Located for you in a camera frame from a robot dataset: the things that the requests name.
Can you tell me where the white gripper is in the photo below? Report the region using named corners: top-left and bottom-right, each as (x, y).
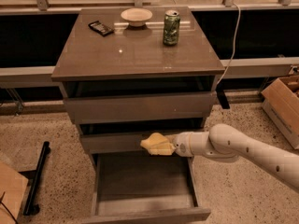
top-left (149, 132), bottom-right (215, 158)

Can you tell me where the yellow sponge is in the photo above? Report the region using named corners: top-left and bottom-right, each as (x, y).
top-left (140, 133), bottom-right (175, 156)

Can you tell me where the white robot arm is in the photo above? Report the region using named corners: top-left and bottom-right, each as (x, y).
top-left (140, 124), bottom-right (299, 191)

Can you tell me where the grey open bottom drawer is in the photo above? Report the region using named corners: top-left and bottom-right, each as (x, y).
top-left (82, 151), bottom-right (211, 224)

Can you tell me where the grey top drawer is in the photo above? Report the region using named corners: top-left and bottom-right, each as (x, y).
top-left (64, 91), bottom-right (216, 124)

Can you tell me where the grey middle drawer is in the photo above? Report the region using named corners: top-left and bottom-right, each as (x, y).
top-left (78, 128), bottom-right (205, 155)

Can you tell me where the grey drawer cabinet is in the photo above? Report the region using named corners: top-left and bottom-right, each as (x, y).
top-left (50, 6), bottom-right (226, 224)

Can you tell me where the black power adapter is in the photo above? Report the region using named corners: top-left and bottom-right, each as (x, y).
top-left (217, 90), bottom-right (230, 109)

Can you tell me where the cardboard box on right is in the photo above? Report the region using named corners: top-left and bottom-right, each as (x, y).
top-left (262, 75), bottom-right (299, 149)

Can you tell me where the cardboard box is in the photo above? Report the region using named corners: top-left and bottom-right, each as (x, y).
top-left (262, 75), bottom-right (299, 149)
top-left (0, 161), bottom-right (28, 224)

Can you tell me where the green soda can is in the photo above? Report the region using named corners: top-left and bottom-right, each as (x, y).
top-left (163, 10), bottom-right (180, 46)

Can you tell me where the white ceramic bowl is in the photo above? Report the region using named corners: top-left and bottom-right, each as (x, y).
top-left (121, 8), bottom-right (152, 27)

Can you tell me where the cardboard box on left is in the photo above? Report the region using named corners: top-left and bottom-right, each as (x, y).
top-left (0, 161), bottom-right (28, 224)

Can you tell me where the white cable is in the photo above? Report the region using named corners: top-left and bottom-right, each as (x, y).
top-left (216, 3), bottom-right (242, 86)

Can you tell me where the black floor bracket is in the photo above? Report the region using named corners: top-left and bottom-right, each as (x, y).
top-left (23, 141), bottom-right (50, 216)

